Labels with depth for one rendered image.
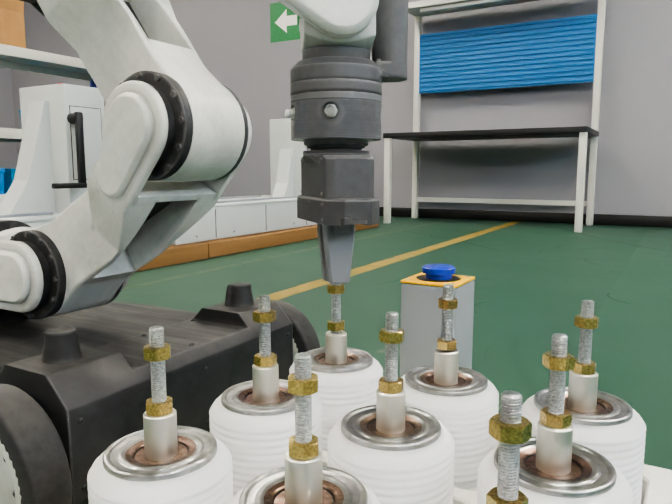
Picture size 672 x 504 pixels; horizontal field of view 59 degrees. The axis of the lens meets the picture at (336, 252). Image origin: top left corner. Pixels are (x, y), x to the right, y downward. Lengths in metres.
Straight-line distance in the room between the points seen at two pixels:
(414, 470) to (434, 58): 5.38
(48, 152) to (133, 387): 2.08
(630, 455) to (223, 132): 0.61
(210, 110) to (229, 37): 6.34
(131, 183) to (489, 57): 4.90
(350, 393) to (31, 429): 0.35
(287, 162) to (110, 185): 3.34
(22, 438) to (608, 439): 0.57
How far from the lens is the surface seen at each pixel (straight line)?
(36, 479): 0.73
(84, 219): 0.96
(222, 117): 0.84
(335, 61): 0.56
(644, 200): 5.41
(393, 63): 0.59
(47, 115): 2.83
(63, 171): 2.77
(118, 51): 0.90
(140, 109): 0.80
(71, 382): 0.78
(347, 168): 0.55
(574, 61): 5.41
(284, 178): 4.13
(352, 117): 0.55
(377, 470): 0.44
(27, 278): 1.01
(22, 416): 0.75
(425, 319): 0.72
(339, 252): 0.58
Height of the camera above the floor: 0.44
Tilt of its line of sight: 8 degrees down
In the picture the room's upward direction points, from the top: straight up
